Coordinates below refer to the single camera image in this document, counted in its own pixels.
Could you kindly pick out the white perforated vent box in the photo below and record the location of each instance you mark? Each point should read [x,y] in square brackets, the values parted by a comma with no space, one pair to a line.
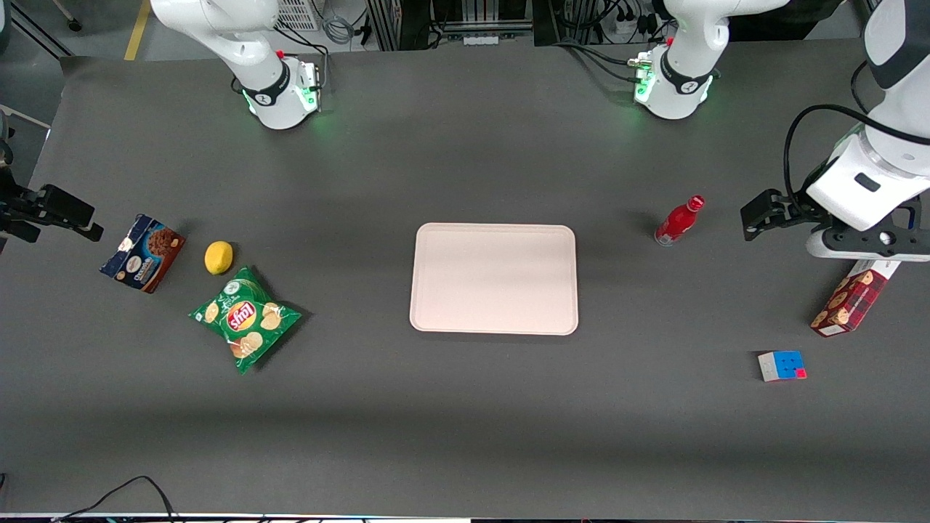
[298,14]

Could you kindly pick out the pale pink plastic tray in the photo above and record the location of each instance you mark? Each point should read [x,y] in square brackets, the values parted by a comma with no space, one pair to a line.
[494,280]

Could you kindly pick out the black equipment rack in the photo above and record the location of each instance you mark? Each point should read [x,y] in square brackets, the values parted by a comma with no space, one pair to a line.
[407,22]

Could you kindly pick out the blue chocolate cookie box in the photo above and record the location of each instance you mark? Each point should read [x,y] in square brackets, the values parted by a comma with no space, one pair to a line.
[145,253]

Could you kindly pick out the yellow lemon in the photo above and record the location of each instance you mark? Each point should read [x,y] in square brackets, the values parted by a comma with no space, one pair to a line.
[219,258]

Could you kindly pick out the small white power strip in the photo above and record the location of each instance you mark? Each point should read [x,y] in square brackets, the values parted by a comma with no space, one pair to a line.
[480,40]

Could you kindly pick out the red cookie box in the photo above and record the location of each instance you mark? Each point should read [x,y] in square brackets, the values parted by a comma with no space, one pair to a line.
[850,301]

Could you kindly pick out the yellow floor tape strip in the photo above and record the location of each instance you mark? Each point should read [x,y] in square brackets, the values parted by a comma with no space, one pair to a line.
[136,29]

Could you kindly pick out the red soda bottle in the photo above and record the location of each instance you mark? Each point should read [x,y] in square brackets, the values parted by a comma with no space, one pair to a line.
[676,224]

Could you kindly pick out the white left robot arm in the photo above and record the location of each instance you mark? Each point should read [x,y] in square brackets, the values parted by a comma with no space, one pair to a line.
[676,94]

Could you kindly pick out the colourful puzzle cube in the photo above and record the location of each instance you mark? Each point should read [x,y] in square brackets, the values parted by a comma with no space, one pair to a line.
[783,365]

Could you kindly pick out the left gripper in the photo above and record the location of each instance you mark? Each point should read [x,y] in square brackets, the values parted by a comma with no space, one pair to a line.
[798,208]

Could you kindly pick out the green chips bag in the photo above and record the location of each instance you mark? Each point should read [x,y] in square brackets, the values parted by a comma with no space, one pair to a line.
[245,319]

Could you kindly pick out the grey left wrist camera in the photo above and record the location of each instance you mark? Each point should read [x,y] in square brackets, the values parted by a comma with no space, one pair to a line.
[864,245]

